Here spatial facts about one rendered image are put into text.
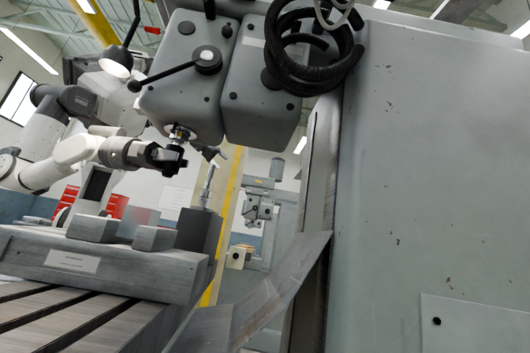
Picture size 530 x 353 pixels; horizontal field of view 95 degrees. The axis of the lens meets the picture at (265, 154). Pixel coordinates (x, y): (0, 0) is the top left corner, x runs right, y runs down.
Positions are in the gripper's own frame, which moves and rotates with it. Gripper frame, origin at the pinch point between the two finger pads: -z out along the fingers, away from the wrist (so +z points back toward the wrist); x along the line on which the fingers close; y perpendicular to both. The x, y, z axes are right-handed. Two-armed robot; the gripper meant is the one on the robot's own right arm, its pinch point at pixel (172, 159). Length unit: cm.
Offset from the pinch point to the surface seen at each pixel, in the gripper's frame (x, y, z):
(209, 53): -11.5, -22.8, -8.8
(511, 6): 334, -456, -345
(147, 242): -12.0, 18.7, -8.7
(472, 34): 8, -49, -74
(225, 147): 163, -65, 57
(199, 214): 33.5, 10.3, 5.2
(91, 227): -14.7, 18.0, 1.0
